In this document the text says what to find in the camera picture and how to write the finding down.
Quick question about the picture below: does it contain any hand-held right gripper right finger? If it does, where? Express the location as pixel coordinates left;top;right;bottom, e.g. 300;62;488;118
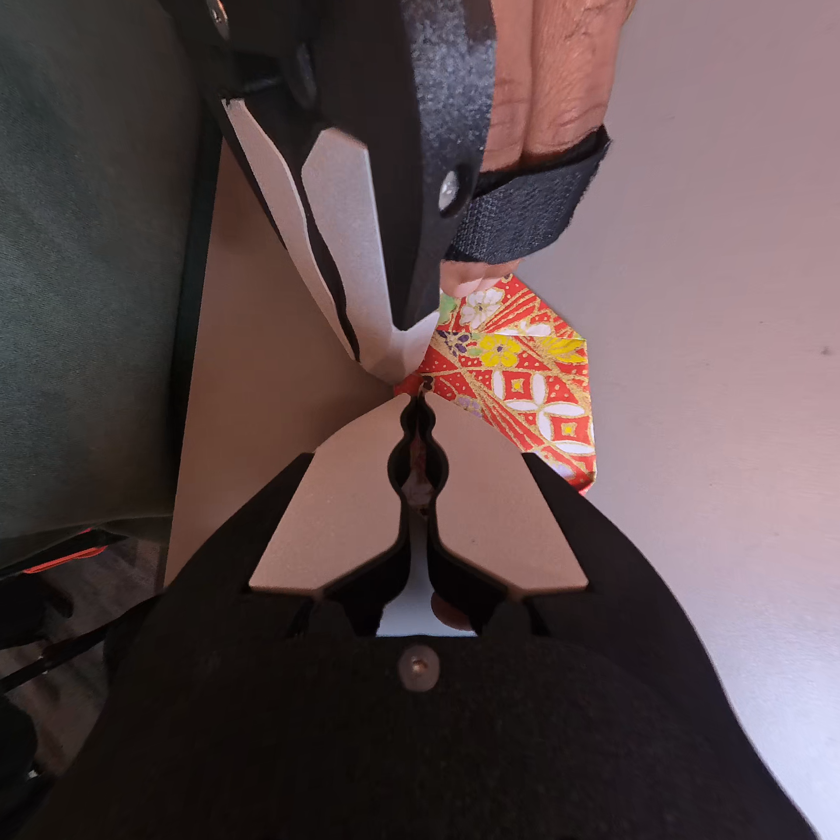
420;392;589;628

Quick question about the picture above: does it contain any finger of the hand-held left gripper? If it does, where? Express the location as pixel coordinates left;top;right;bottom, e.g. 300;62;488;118
300;126;441;384
221;98;362;364

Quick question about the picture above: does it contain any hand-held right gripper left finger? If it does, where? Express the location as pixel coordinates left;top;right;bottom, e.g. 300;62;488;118
247;392;418;628

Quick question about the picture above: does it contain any green backed red floral paper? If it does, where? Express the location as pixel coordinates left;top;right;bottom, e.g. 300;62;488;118
394;273;598;494

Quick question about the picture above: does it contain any person's left hand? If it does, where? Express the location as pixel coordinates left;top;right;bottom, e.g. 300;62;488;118
439;0;639;301

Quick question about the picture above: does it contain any red object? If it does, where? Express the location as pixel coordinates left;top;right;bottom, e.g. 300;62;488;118
0;525;119;581

